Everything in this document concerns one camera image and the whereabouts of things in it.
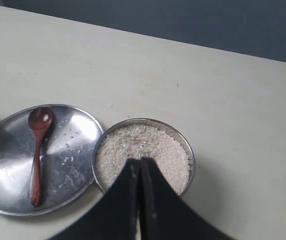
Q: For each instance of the steel bowl of rice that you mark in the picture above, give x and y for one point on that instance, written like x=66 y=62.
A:
x=137 y=138

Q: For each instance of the round steel plate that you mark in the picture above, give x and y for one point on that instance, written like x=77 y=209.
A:
x=65 y=158

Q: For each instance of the dark red wooden spoon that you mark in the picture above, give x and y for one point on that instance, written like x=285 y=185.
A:
x=39 y=121

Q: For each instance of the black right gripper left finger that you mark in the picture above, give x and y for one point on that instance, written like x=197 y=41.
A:
x=114 y=216

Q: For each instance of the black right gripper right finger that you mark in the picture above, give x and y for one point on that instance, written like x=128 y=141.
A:
x=164 y=215

